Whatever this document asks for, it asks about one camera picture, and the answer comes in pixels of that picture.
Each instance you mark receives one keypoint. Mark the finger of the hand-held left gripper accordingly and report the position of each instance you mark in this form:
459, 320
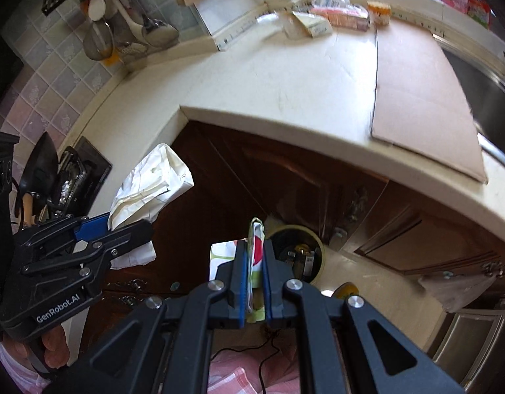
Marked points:
129, 234
92, 227

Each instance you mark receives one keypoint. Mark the white spoon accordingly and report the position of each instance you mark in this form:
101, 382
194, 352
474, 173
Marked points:
97, 8

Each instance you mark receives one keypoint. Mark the metal strainer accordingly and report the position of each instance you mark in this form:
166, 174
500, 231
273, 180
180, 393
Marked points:
98, 43

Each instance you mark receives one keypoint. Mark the brown wooden cabinet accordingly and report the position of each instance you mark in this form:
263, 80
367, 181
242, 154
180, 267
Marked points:
236, 180

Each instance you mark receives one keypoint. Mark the cardboard sheet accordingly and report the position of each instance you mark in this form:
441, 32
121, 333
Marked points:
420, 98

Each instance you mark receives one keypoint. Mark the pink box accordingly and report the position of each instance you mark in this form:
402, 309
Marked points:
342, 18

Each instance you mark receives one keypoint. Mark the grey rag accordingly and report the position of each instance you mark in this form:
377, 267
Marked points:
453, 293

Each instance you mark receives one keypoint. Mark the black gas stove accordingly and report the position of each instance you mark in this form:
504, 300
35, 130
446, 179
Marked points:
80, 172

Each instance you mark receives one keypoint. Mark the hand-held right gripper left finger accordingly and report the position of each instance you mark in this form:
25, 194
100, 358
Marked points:
242, 279

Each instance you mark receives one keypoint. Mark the white folded carton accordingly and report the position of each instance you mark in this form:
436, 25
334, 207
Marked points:
309, 24

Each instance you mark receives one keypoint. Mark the yellow round object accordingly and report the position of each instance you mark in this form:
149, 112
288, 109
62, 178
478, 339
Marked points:
344, 291

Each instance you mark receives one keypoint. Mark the paper cup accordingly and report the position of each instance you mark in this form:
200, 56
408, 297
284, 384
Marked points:
379, 12

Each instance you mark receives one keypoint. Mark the red spray bottle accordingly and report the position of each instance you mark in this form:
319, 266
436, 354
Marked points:
478, 8

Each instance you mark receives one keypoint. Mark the steel sink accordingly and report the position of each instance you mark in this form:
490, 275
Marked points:
490, 102

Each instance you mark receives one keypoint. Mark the person's pink checked clothing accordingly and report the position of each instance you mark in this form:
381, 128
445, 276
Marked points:
236, 373

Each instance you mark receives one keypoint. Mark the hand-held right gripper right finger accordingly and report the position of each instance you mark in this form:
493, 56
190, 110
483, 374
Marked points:
268, 287

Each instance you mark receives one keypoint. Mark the person's left forearm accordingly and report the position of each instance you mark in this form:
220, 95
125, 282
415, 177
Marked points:
14, 365

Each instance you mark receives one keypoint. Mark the white green red wrapper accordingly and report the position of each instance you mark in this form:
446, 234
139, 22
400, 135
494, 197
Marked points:
223, 254

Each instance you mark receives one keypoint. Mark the white paper bag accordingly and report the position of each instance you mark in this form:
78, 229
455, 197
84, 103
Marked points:
154, 180

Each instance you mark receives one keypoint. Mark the person's left hand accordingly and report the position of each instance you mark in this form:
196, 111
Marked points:
55, 349

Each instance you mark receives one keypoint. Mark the round waste bin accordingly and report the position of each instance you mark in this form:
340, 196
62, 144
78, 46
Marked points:
283, 240

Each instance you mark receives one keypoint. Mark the black wok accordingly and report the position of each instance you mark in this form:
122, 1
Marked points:
41, 164

